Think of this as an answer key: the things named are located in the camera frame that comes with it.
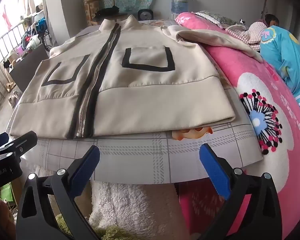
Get metal railing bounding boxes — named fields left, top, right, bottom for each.
left=0, top=21, right=28, bottom=112

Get pile of colourful clutter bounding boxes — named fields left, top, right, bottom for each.
left=19, top=17, right=47, bottom=55

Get grey lace-trimmed pillow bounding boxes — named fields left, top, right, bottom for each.
left=194, top=10, right=241, bottom=29

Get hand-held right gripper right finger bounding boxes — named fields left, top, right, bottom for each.
left=199, top=144, right=282, bottom=240

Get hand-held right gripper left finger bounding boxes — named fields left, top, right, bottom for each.
left=15, top=145, right=102, bottom=240

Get hanging beige garment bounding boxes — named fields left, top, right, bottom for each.
left=18, top=0, right=39, bottom=16

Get pink floral fleece blanket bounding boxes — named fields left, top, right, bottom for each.
left=175, top=12, right=300, bottom=240

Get white fluffy blanket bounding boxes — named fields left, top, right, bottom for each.
left=37, top=167, right=183, bottom=240

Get wooden chair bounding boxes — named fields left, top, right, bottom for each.
left=84, top=0, right=128, bottom=27

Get black table fan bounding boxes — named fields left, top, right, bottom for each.
left=137, top=9, right=154, bottom=21

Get dark grey board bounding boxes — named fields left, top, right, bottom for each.
left=9, top=44, right=51, bottom=93

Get pink checked cloth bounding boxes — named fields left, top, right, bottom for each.
left=226, top=22, right=268, bottom=46

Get black clothes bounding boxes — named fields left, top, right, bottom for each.
left=98, top=6, right=120, bottom=16

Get blue printed fleece blanket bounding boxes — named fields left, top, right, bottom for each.
left=259, top=25, right=300, bottom=114

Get blue water bottle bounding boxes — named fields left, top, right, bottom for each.
left=171, top=0, right=190, bottom=14

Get grey plaid floral bed sheet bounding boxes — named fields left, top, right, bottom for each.
left=5, top=19, right=265, bottom=184

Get green fluffy cloth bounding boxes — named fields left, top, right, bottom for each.
left=55, top=214, right=130, bottom=240

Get beige zip jacket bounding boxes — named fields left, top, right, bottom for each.
left=9, top=14, right=263, bottom=140

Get green box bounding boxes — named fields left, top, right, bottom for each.
left=0, top=182, right=16, bottom=203

